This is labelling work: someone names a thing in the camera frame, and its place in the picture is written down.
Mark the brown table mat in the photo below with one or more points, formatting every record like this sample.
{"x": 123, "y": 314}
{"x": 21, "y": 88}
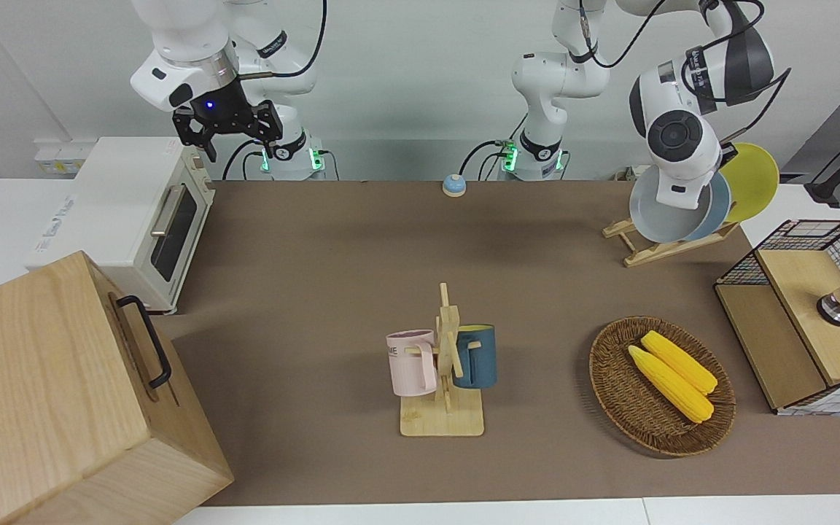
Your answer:
{"x": 318, "y": 292}

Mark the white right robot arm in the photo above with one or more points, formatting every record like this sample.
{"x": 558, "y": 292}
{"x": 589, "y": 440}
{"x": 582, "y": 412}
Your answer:
{"x": 187, "y": 44}

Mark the dark blue mug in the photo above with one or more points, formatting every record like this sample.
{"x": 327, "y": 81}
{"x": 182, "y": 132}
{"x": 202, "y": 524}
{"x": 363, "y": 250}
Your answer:
{"x": 478, "y": 361}

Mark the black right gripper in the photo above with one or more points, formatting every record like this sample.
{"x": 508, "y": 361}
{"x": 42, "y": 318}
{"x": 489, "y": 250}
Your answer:
{"x": 224, "y": 111}

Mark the wooden mug tree stand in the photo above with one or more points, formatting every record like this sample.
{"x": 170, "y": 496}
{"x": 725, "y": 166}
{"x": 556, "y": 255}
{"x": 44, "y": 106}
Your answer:
{"x": 445, "y": 408}

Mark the brown wicker basket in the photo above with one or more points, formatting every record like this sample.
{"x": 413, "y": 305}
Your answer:
{"x": 624, "y": 394}

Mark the gray plate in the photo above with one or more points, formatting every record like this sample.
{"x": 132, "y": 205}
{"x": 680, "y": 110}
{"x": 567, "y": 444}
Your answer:
{"x": 652, "y": 219}

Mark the yellow corn cob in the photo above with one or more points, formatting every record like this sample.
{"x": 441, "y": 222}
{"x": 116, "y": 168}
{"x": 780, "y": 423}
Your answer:
{"x": 682, "y": 361}
{"x": 668, "y": 383}

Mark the blue call bell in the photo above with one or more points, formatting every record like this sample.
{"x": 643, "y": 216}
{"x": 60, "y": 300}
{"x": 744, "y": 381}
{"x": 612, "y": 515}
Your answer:
{"x": 453, "y": 185}

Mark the white wall outlet strip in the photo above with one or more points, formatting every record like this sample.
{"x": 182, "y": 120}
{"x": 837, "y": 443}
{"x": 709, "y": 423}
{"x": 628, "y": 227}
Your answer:
{"x": 59, "y": 157}

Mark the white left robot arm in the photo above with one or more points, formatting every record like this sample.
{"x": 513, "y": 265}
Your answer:
{"x": 671, "y": 124}

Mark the blue plate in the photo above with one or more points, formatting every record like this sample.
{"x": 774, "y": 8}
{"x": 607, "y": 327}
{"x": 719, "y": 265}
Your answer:
{"x": 720, "y": 208}

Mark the yellow plate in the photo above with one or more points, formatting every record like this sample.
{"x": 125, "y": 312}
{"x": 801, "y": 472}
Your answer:
{"x": 755, "y": 182}

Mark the wooden plate rack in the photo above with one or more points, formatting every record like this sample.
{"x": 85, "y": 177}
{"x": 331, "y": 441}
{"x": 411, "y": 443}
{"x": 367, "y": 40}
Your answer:
{"x": 657, "y": 251}

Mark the pink mug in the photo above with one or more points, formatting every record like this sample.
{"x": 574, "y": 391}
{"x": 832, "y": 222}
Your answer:
{"x": 411, "y": 364}

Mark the white toaster oven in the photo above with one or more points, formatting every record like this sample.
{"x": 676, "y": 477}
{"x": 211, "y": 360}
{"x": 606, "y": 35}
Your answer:
{"x": 125, "y": 219}

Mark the large wooden box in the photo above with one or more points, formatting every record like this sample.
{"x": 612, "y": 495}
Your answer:
{"x": 63, "y": 408}

